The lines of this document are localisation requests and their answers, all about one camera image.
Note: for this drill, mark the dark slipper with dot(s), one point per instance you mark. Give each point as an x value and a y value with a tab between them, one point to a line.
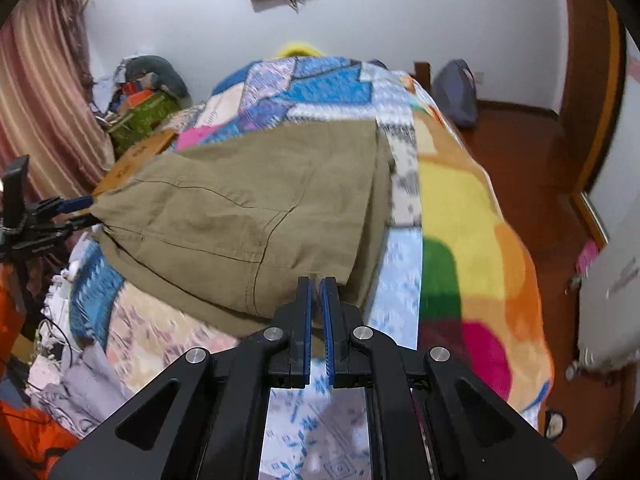
555	424

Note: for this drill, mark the wall socket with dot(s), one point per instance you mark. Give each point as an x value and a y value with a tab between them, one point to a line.
478	78

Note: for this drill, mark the white wheeled cabinet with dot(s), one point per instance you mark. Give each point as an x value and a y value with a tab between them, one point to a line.
612	310

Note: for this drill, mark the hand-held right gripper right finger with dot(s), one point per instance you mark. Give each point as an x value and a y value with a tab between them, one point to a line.
326	330

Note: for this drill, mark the striped pink brown curtain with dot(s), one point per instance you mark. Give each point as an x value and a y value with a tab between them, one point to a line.
40	85

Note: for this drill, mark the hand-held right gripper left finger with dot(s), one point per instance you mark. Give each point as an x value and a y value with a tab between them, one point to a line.
306	330

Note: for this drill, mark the brown wooden door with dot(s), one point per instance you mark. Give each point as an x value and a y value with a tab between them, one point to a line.
585	85

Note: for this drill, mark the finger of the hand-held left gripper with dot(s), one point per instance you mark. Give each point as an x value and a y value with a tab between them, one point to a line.
70	204
75	225

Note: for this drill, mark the pile of mixed clothes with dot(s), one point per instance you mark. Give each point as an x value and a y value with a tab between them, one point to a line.
127	92

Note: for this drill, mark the grey backpack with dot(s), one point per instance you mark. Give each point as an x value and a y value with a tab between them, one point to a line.
457	92

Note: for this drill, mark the wooden chair post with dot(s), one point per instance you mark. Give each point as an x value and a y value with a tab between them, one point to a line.
422	71

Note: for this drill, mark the striped blanket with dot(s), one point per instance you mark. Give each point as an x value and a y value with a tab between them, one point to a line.
192	115

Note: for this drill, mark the green storage bag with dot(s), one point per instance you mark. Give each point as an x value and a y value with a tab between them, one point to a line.
145	115

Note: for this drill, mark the pink floor object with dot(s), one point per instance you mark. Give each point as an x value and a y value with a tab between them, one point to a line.
586	256

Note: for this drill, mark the wooden wardrobe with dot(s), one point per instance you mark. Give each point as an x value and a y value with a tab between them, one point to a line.
617	70

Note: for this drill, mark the orange cloth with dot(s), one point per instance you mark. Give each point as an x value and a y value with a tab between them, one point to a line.
30	435

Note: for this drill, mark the olive green pants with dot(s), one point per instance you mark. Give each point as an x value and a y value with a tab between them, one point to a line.
225	210

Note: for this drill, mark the blue patchwork blanket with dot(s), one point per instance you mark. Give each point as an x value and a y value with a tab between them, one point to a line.
325	85

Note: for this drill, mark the grey clothes heap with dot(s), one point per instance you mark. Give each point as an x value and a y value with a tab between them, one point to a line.
85	390

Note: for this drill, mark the white wardrobe sliding door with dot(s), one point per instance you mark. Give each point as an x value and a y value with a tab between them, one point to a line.
627	160

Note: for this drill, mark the colourful fleece blanket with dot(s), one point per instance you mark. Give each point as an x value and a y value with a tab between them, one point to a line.
465	220

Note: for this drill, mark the yellow curved bed headboard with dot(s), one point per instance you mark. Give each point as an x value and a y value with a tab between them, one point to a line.
300	51

